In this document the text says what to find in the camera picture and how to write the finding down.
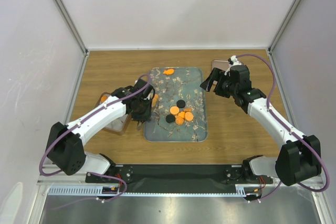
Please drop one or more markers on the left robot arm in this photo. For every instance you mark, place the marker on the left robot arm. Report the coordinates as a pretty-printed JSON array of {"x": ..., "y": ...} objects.
[{"x": 65, "y": 146}]

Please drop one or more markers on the rose gold tin lid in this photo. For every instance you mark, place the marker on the rose gold tin lid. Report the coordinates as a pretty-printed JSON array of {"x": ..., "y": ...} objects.
[{"x": 222, "y": 64}]

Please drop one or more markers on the white slotted cable duct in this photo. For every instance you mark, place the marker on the white slotted cable duct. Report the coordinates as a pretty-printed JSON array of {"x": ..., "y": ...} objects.
[{"x": 107, "y": 191}]

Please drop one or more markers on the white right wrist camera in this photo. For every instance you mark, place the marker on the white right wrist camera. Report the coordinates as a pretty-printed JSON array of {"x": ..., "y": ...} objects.
[{"x": 233, "y": 61}]

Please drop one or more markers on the black sandwich cookie lower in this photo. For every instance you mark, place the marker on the black sandwich cookie lower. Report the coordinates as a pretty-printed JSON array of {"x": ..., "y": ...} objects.
[{"x": 170, "y": 118}]

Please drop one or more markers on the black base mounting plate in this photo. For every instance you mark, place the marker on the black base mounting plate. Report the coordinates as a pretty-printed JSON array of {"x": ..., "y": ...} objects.
[{"x": 185, "y": 176}]

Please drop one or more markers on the orange swirl cookie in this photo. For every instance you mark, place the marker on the orange swirl cookie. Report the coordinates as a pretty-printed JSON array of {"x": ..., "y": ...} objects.
[{"x": 179, "y": 120}]

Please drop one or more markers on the black sandwich cookie upper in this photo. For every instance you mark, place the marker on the black sandwich cookie upper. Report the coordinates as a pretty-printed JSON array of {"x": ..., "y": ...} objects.
[{"x": 181, "y": 104}]

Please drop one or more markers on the plain orange round cookie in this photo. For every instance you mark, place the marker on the plain orange round cookie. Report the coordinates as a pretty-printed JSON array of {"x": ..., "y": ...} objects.
[{"x": 155, "y": 98}]

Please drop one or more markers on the blue floral serving tray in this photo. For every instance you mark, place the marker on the blue floral serving tray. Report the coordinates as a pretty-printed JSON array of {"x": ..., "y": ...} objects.
[{"x": 183, "y": 84}]

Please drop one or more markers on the rose gold cookie tin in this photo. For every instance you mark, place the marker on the rose gold cookie tin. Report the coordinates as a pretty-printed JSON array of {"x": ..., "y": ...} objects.
[{"x": 119, "y": 125}]

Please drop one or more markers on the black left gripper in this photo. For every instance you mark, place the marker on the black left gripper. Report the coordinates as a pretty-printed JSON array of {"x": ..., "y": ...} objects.
[{"x": 146, "y": 115}]

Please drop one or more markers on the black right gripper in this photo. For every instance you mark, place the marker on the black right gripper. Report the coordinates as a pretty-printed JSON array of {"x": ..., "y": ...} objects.
[{"x": 216, "y": 74}]

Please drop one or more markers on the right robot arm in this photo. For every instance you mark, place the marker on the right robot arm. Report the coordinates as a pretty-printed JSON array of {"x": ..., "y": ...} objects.
[{"x": 298, "y": 157}]

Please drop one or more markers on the black sandwich cookie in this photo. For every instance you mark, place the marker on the black sandwich cookie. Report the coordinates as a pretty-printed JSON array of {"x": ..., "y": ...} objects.
[
  {"x": 170, "y": 118},
  {"x": 181, "y": 104}
]

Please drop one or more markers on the orange fish cookie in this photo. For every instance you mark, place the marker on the orange fish cookie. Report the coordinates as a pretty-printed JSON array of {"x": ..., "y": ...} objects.
[{"x": 168, "y": 71}]

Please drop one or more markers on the orange embossed biscuit centre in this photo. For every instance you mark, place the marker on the orange embossed biscuit centre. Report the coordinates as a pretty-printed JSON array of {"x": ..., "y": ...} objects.
[{"x": 174, "y": 110}]

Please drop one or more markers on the orange sandwich biscuit right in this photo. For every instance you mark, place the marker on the orange sandwich biscuit right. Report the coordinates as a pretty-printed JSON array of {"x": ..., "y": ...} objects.
[{"x": 188, "y": 116}]

